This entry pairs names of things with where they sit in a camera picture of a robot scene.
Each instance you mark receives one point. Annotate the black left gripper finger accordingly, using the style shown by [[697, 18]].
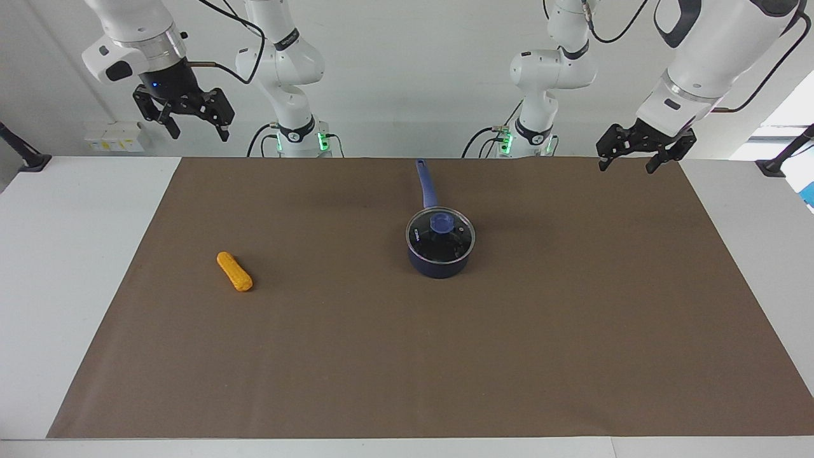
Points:
[[674, 156], [613, 140]]

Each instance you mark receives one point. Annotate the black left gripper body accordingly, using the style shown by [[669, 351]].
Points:
[[655, 137]]

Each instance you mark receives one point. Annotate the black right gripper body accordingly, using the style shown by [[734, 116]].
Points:
[[172, 83]]

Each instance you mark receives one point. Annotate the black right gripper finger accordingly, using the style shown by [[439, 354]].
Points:
[[221, 108], [152, 109]]

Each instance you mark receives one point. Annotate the orange toy corn cob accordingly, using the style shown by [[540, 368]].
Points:
[[234, 272]]

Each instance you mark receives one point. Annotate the glass lid with blue knob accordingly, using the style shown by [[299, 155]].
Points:
[[455, 245]]

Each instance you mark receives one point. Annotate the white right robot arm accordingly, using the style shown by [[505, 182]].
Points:
[[292, 63]]

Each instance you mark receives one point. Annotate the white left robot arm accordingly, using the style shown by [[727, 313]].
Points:
[[547, 70]]

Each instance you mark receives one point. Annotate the blue box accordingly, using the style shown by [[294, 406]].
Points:
[[809, 194]]

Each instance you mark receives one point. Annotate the brown table mat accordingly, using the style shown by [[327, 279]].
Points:
[[381, 350]]

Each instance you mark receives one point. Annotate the white wall socket box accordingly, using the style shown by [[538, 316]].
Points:
[[114, 138]]

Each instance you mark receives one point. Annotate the black clamp mount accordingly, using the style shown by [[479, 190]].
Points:
[[772, 166], [28, 160]]

